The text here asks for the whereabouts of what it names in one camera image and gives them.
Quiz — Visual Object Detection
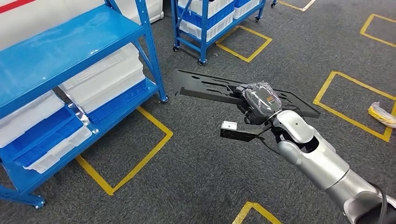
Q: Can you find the black plastic plate frame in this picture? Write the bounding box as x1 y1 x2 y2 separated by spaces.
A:
172 68 321 119

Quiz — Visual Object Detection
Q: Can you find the blue wheeled shelf cart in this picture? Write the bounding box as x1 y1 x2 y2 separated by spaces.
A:
170 0 267 66

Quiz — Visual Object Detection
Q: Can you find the blue metal shelf rack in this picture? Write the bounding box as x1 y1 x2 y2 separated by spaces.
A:
0 0 169 209

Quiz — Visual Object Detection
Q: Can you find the yellow floor tape square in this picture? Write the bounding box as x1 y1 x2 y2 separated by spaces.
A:
313 71 396 143
215 25 273 63
360 14 396 48
76 106 174 196
232 201 283 224

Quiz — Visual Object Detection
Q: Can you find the white plastic bin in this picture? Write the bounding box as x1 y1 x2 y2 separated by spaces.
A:
177 0 234 19
23 123 93 175
0 90 65 149
58 42 147 114
179 12 235 42
233 0 261 20

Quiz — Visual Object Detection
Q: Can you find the yellow item in plastic bag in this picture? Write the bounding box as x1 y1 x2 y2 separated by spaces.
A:
368 102 396 129

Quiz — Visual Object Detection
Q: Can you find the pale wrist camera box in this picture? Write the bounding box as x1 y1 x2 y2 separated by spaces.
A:
220 120 238 131

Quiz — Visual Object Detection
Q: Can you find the black camera bracket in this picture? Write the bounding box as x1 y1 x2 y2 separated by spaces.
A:
219 125 273 143

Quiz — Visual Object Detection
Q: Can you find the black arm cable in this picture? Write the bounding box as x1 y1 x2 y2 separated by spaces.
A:
369 182 389 217

